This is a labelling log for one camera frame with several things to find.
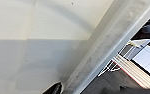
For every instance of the white wardrobe door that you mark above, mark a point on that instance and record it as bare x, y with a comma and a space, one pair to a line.
51, 36

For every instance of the white flat panel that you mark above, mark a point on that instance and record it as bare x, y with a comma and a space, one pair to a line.
149, 60

